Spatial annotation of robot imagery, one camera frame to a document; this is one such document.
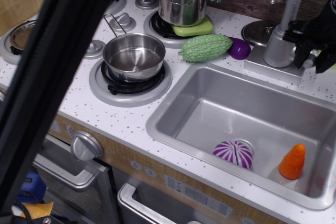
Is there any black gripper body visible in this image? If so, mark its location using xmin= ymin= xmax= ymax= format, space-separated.
xmin=283 ymin=0 xmax=335 ymax=50

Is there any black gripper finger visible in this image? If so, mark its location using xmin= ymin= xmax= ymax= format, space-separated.
xmin=314 ymin=47 xmax=336 ymax=74
xmin=293 ymin=40 xmax=313 ymax=69

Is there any silver faucet lever handle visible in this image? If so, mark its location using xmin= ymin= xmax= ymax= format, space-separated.
xmin=302 ymin=49 xmax=321 ymax=69

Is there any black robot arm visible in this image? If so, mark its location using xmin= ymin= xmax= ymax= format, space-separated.
xmin=1 ymin=0 xmax=335 ymax=223

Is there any silver toy faucet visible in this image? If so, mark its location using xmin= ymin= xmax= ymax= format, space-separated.
xmin=244 ymin=0 xmax=305 ymax=86

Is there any steel lid behind faucet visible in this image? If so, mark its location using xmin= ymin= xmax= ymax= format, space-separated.
xmin=241 ymin=20 xmax=278 ymax=47

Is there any purple eggplant toy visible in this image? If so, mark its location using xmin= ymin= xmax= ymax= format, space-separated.
xmin=228 ymin=37 xmax=251 ymax=60

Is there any green bitter melon toy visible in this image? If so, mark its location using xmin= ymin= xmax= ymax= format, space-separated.
xmin=177 ymin=34 xmax=233 ymax=62

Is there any green sponge toy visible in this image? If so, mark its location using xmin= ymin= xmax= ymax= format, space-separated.
xmin=171 ymin=16 xmax=214 ymax=37

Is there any orange carrot toy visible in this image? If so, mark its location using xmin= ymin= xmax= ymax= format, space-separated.
xmin=278 ymin=144 xmax=306 ymax=180

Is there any silver toy sink basin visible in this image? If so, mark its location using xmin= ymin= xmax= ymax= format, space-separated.
xmin=146 ymin=63 xmax=335 ymax=210

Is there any purple striped onion toy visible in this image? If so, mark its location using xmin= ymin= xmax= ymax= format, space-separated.
xmin=213 ymin=141 xmax=253 ymax=169

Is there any back right stove burner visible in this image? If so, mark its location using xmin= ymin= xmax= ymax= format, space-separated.
xmin=143 ymin=11 xmax=196 ymax=49

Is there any stove burner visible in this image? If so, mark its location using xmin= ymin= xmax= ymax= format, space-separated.
xmin=143 ymin=11 xmax=196 ymax=49
xmin=105 ymin=0 xmax=127 ymax=15
xmin=1 ymin=26 xmax=24 ymax=65
xmin=89 ymin=60 xmax=172 ymax=108

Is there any silver stove knob back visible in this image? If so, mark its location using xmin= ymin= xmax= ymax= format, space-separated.
xmin=135 ymin=0 xmax=159 ymax=10

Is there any silver stove knob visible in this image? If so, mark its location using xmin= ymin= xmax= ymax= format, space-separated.
xmin=109 ymin=13 xmax=136 ymax=33
xmin=83 ymin=40 xmax=106 ymax=60
xmin=135 ymin=0 xmax=159 ymax=10

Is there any steel saucepan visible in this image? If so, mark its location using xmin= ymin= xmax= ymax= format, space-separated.
xmin=102 ymin=13 xmax=167 ymax=82

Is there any silver stove knob middle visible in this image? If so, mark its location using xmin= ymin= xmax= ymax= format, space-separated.
xmin=109 ymin=13 xmax=136 ymax=33

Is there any back left stove burner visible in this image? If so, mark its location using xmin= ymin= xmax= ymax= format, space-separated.
xmin=105 ymin=0 xmax=127 ymax=15

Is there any front right stove burner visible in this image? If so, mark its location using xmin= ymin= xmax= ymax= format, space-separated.
xmin=89 ymin=60 xmax=172 ymax=108

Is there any silver stove knob front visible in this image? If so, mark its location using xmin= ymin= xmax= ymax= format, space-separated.
xmin=83 ymin=40 xmax=106 ymax=60

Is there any silver oven knob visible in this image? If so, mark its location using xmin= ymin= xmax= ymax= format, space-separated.
xmin=70 ymin=130 xmax=104 ymax=162

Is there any steel lid on burner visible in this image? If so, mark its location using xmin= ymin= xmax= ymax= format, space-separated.
xmin=9 ymin=20 xmax=37 ymax=51

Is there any front left stove burner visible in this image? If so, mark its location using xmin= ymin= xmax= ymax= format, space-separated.
xmin=1 ymin=26 xmax=24 ymax=65

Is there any blue object on floor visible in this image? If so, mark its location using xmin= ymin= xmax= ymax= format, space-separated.
xmin=16 ymin=172 xmax=47 ymax=203

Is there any yellow cloth on floor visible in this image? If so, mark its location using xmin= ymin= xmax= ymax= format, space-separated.
xmin=23 ymin=201 xmax=54 ymax=220

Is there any silver dishwasher door handle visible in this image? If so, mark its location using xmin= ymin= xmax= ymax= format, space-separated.
xmin=117 ymin=183 xmax=175 ymax=223

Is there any silver oven door handle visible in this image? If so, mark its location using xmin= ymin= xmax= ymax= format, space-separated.
xmin=33 ymin=154 xmax=97 ymax=192

